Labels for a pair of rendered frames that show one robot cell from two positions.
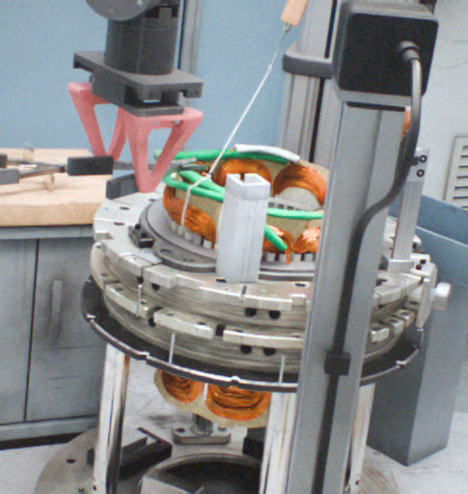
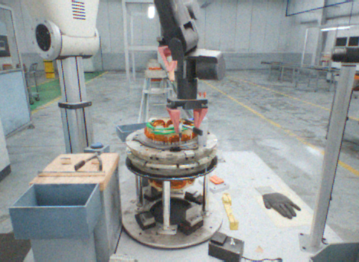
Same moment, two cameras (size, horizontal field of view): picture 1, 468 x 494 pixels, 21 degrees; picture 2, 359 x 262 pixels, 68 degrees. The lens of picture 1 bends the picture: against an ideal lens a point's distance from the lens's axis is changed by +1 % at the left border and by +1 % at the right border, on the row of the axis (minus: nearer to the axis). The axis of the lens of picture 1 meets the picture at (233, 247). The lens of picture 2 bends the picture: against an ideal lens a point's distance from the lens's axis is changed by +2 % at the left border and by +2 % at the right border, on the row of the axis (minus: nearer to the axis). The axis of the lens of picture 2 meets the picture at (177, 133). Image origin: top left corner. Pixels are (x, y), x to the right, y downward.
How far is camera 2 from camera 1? 1.08 m
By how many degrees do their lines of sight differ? 62
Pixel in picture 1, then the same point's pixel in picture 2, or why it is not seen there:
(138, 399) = not seen: hidden behind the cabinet
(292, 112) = (78, 120)
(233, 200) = (203, 124)
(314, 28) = (76, 94)
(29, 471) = (132, 247)
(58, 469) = (143, 237)
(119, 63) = (194, 97)
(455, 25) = not seen: outside the picture
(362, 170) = (350, 79)
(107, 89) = (194, 106)
